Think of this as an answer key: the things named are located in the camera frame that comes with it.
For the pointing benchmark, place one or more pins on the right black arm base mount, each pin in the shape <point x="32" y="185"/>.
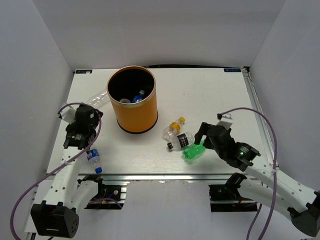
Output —
<point x="225" y="198"/>

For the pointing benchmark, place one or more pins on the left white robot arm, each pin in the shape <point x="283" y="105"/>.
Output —
<point x="58" y="213"/>

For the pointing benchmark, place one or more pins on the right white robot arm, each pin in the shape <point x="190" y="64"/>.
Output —
<point x="299" y="203"/>

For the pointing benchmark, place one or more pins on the front aluminium table rail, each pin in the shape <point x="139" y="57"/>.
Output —
<point x="161" y="177"/>

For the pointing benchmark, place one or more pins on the red label red cap bottle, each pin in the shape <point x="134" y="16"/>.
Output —
<point x="125" y="101"/>

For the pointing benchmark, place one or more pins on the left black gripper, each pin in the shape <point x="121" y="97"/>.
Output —
<point x="96" y="118"/>

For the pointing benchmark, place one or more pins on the black label black cap bottle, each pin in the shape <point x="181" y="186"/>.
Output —
<point x="181" y="141"/>

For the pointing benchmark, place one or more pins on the blue bottle inside bin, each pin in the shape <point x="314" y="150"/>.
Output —
<point x="139" y="97"/>

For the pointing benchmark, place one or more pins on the blue label blue cap bottle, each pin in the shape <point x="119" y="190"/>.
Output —
<point x="93" y="158"/>

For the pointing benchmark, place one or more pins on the clear crushed plastic bottle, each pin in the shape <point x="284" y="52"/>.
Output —
<point x="99" y="100"/>

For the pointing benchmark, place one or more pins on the green plastic bottle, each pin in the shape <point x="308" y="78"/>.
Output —
<point x="193" y="152"/>

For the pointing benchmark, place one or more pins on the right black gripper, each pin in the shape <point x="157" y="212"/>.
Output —
<point x="201" y="131"/>

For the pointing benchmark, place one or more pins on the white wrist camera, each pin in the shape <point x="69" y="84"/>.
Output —
<point x="225" y="120"/>
<point x="67" y="113"/>

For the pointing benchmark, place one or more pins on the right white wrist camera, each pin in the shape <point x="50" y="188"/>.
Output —
<point x="225" y="120"/>

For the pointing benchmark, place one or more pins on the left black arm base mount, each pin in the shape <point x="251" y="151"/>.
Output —
<point x="110" y="195"/>

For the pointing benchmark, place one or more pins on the orange label yellow cap bottle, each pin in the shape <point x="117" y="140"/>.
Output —
<point x="173" y="129"/>

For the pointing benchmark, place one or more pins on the orange cylindrical bin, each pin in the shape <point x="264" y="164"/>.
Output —
<point x="134" y="118"/>

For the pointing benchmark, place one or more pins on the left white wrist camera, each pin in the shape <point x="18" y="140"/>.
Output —
<point x="67" y="113"/>

